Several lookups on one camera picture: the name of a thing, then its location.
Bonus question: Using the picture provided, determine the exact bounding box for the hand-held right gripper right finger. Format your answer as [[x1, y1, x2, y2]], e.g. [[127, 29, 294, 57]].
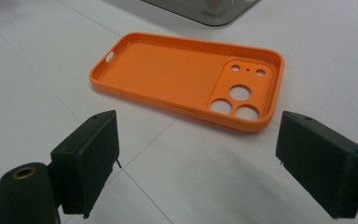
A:
[[275, 110, 358, 219]]

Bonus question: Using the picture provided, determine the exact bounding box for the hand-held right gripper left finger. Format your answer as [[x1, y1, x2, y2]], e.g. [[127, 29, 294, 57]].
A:
[[49, 109, 122, 219]]

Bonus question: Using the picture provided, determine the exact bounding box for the orange phone case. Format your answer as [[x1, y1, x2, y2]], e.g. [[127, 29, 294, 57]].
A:
[[89, 32, 285, 134]]

